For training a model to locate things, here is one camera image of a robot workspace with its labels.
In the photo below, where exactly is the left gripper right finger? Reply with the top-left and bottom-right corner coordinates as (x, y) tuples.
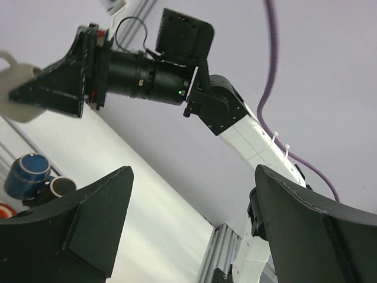
(254, 165), (376, 282)

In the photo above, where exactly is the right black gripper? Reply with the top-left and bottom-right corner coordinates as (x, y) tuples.
(9, 24), (113, 118)

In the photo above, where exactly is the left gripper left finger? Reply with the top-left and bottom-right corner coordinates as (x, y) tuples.
(1, 166), (133, 282)

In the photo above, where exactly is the grey-green small cup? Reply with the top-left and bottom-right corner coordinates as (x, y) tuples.
(0, 50), (49, 123)

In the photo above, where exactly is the brown mug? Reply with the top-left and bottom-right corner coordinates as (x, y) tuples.
(36, 176), (77, 203)

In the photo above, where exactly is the dark blue mug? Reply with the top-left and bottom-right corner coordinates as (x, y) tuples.
(4, 153), (51, 200)

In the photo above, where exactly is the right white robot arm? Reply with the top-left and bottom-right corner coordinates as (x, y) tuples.
(6, 8), (306, 282)

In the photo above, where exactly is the aluminium rail frame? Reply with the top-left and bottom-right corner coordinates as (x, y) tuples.
(196, 223), (242, 283)

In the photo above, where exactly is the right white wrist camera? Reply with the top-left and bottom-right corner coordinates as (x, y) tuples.
(100, 0), (130, 28)

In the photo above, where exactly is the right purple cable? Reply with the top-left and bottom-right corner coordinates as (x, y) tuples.
(256, 0), (341, 203)

